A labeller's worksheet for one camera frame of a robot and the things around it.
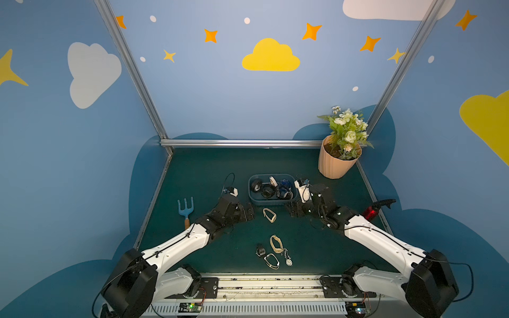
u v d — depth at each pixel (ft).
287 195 3.22
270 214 3.08
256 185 3.35
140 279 1.31
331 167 3.28
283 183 3.42
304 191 2.31
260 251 2.61
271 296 2.42
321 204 2.04
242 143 4.41
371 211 2.81
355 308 2.36
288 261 2.63
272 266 2.58
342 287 2.22
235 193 2.58
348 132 2.97
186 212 3.13
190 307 2.33
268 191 3.22
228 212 2.12
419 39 2.51
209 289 2.46
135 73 2.80
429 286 1.31
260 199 3.42
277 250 2.69
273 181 3.32
